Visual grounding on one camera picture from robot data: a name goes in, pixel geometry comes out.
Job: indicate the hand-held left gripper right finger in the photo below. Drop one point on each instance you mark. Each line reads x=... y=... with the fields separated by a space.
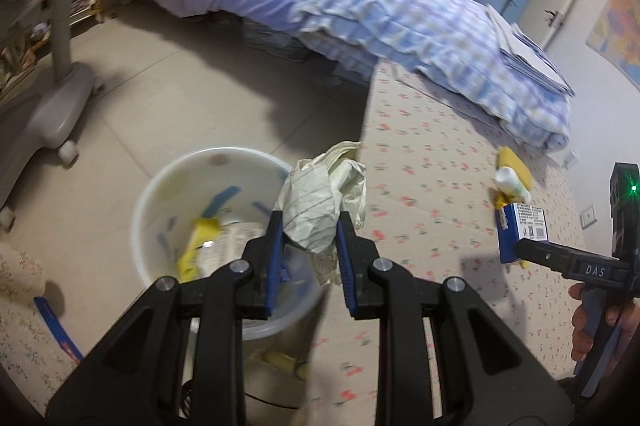
x=347 y=266

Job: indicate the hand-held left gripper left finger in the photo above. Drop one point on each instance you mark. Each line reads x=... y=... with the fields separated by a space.
x=275 y=266

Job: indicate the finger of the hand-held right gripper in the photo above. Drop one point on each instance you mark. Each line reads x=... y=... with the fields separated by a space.
x=560 y=262

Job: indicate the small blue cardboard box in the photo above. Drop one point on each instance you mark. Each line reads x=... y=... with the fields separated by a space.
x=515 y=231

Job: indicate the cream paper bag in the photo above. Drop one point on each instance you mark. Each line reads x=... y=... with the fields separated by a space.
x=315 y=206

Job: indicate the yellow white paper box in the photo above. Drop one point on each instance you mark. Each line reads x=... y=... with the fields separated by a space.
x=197 y=251

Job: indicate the white plastic bin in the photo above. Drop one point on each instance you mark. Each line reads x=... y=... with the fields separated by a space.
x=165 y=186

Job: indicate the person's right hand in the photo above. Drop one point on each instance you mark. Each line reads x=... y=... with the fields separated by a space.
x=581 y=326

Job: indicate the white plastic bottle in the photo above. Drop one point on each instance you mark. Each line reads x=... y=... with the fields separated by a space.
x=510 y=183

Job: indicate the yellow plastic piece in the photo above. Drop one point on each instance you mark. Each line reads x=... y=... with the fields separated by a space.
x=285 y=362

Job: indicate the yellow sponge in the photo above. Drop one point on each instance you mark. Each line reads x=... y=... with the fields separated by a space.
x=519 y=162

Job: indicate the stack of papers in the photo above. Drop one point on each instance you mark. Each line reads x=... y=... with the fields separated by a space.
x=530 y=61

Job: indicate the blue checked blanket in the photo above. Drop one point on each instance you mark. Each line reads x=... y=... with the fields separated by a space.
x=400 y=21

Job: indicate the pale printed floor mat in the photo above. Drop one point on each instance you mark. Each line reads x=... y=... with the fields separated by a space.
x=25 y=336

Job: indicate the grey rolling stand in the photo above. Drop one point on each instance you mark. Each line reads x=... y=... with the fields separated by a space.
x=55 y=106

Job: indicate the white wall switch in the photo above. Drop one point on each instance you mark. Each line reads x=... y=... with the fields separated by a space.
x=590 y=216

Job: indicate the white wall socket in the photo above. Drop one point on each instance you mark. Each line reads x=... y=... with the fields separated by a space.
x=570 y=158

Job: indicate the wall map poster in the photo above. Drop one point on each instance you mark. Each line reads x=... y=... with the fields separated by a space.
x=620 y=26

